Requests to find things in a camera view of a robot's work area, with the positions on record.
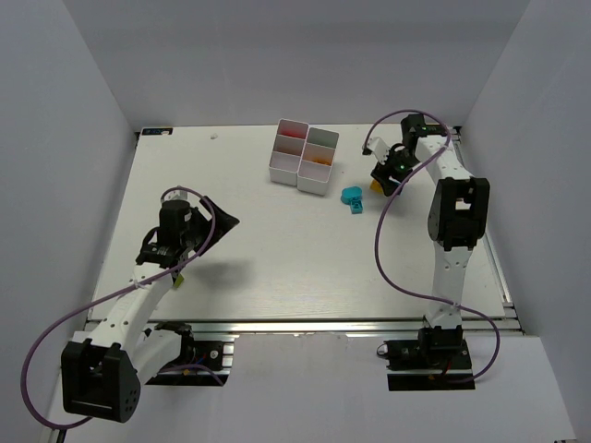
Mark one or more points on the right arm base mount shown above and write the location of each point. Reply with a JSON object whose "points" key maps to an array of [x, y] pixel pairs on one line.
{"points": [[436, 360]]}

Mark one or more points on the aluminium table rail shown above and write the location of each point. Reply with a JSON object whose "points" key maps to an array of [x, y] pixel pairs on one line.
{"points": [[504, 324]]}

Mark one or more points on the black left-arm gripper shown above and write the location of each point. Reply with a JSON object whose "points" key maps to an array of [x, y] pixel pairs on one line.
{"points": [[203, 226]]}

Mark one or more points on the white divided container left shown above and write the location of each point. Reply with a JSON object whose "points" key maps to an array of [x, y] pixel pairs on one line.
{"points": [[286, 151]]}

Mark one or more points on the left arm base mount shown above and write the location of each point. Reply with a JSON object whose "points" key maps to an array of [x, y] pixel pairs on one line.
{"points": [[210, 350]]}

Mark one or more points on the lime green lego brick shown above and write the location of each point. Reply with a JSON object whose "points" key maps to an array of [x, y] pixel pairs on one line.
{"points": [[177, 281]]}

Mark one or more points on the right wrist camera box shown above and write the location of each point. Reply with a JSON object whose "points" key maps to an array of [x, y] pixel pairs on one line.
{"points": [[377, 148]]}

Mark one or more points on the yellow lego brick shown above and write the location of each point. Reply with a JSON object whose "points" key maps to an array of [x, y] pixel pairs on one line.
{"points": [[376, 187]]}

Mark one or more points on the brown lego plate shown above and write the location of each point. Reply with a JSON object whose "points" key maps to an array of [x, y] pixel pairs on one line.
{"points": [[319, 161]]}

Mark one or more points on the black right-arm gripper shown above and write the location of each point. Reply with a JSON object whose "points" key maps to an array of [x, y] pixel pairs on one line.
{"points": [[383, 173]]}

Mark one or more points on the left blue corner label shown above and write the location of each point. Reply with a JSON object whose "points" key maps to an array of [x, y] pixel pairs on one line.
{"points": [[157, 131]]}

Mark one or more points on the teal rounded lego brick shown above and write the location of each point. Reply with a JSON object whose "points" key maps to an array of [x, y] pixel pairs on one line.
{"points": [[351, 194]]}

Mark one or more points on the small teal lego brick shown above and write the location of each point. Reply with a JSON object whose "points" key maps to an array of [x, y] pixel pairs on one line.
{"points": [[356, 206]]}

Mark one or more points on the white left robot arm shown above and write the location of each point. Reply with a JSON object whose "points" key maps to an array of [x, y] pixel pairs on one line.
{"points": [[102, 375]]}

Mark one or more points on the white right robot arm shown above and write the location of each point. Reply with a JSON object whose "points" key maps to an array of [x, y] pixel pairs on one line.
{"points": [[457, 216]]}

